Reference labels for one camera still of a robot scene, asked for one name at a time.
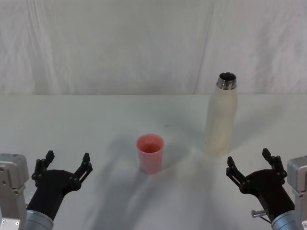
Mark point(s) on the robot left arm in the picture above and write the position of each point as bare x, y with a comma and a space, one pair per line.
12, 172

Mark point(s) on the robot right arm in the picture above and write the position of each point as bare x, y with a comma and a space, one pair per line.
297, 172

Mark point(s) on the white table cloth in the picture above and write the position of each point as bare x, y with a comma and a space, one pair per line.
96, 119

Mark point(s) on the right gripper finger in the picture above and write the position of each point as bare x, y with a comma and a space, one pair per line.
230, 163
266, 153

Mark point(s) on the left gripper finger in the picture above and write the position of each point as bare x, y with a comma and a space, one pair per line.
86, 158
50, 157

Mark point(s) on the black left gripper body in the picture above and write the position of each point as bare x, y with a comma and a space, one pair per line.
52, 187

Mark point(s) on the white curtain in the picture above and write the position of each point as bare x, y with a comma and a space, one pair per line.
96, 48

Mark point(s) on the cream vacuum bottle steel neck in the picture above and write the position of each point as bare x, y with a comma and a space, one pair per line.
220, 119

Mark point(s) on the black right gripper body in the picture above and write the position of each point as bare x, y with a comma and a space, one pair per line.
268, 189

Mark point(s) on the pink plastic cup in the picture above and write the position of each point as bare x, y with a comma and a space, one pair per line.
149, 163

